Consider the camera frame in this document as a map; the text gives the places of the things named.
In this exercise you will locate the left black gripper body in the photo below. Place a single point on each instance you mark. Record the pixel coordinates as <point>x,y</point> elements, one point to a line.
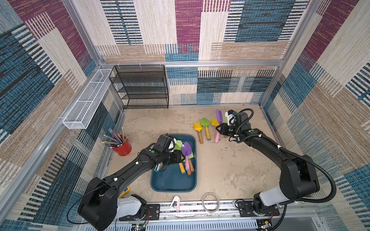
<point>173,158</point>

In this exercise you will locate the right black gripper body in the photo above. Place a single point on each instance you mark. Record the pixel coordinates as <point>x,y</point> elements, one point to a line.
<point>222,129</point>

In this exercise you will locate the yellow shovel wooden handle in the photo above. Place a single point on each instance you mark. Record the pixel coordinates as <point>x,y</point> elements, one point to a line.
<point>198,127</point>

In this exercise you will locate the purple shovel long pink handle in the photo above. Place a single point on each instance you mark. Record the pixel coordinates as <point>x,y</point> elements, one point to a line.
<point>219,118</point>

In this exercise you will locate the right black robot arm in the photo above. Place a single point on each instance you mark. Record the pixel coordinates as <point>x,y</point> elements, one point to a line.
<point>298,178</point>

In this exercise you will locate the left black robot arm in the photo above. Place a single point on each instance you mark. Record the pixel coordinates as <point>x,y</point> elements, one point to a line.
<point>101,205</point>

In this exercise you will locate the teal plastic storage box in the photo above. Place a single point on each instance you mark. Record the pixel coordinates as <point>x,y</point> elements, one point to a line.
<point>170,179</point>

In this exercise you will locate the pink white small device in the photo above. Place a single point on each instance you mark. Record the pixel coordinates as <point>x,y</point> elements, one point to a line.
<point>175,204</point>

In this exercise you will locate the red pencil cup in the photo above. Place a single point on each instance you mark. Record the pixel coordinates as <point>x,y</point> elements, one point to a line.
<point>123,150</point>

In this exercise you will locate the yellow measuring device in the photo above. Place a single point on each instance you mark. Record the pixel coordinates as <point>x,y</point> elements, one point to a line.
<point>125,191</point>

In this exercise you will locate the bright green shovel yellow handle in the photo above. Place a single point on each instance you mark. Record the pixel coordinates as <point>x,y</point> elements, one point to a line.
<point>182,169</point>

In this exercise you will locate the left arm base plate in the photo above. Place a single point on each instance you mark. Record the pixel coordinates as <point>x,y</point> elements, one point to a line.
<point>151,212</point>

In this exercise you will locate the black wire shelf rack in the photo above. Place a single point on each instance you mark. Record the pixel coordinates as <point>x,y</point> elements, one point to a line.
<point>141,86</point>

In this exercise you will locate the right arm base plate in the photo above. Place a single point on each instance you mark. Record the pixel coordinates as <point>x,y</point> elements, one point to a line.
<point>248,208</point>

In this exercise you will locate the white wire mesh basket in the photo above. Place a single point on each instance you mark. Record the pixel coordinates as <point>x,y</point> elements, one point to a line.
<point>83,110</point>

